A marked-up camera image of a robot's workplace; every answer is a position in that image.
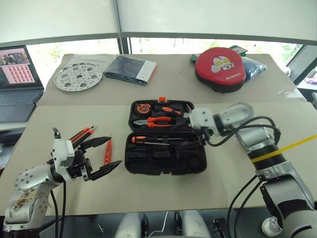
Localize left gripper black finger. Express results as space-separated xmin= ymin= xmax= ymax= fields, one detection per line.
xmin=79 ymin=135 xmax=113 ymax=151
xmin=88 ymin=159 xmax=123 ymax=183

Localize packaged dark folded cloth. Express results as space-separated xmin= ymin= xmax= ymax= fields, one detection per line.
xmin=103 ymin=55 xmax=159 ymax=87

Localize orange black pliers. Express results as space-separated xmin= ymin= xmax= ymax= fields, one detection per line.
xmin=133 ymin=116 xmax=174 ymax=129

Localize thin white cable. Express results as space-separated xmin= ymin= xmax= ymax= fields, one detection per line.
xmin=150 ymin=210 xmax=169 ymax=238

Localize crumpled clear plastic wrap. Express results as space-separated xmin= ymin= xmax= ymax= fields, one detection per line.
xmin=276 ymin=86 xmax=307 ymax=101

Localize black plastic tool case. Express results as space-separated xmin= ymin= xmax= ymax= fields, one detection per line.
xmin=124 ymin=96 xmax=208 ymax=177

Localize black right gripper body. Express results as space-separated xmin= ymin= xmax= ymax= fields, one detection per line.
xmin=197 ymin=126 xmax=215 ymax=146

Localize white rounded shell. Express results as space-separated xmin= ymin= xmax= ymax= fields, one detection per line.
xmin=180 ymin=210 xmax=211 ymax=238
xmin=115 ymin=212 xmax=145 ymax=238

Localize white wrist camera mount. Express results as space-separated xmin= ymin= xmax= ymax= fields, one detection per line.
xmin=51 ymin=137 xmax=75 ymax=183
xmin=189 ymin=108 xmax=216 ymax=132

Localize round steel steamer plate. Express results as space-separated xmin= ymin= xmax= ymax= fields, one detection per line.
xmin=54 ymin=62 xmax=103 ymax=93

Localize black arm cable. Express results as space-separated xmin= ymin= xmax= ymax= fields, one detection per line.
xmin=49 ymin=181 xmax=67 ymax=238
xmin=202 ymin=116 xmax=282 ymax=238

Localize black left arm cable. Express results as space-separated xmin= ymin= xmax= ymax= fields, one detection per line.
xmin=49 ymin=181 xmax=67 ymax=238

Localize orange black tape measure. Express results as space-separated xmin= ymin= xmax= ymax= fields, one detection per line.
xmin=135 ymin=103 xmax=153 ymax=116

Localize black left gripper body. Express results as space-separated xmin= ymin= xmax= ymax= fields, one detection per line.
xmin=66 ymin=148 xmax=94 ymax=182

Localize red cartoon boxing pad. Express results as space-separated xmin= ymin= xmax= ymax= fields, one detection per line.
xmin=194 ymin=47 xmax=247 ymax=94

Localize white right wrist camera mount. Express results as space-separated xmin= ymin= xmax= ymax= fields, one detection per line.
xmin=189 ymin=108 xmax=216 ymax=132

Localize blue plastic bag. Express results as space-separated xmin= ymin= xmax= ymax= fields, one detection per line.
xmin=241 ymin=56 xmax=268 ymax=81

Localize black laptop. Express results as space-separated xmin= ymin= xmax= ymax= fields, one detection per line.
xmin=0 ymin=45 xmax=45 ymax=123

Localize red utility knife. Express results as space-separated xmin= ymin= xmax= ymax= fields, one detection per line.
xmin=103 ymin=139 xmax=113 ymax=167

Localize white tape roll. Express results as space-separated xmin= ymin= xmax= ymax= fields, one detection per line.
xmin=262 ymin=216 xmax=283 ymax=235

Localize yellow strap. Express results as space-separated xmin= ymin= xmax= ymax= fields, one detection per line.
xmin=251 ymin=134 xmax=317 ymax=163

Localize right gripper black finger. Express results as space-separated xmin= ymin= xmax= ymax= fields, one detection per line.
xmin=174 ymin=138 xmax=202 ymax=150
xmin=171 ymin=116 xmax=193 ymax=131

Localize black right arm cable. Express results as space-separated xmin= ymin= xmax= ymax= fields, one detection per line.
xmin=202 ymin=116 xmax=282 ymax=238

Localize grey window frame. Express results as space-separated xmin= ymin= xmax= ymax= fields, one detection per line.
xmin=0 ymin=0 xmax=317 ymax=56

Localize orange black handled tool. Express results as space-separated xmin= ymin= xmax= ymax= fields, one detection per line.
xmin=153 ymin=104 xmax=191 ymax=119

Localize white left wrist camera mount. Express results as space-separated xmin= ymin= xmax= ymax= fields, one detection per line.
xmin=51 ymin=137 xmax=75 ymax=183

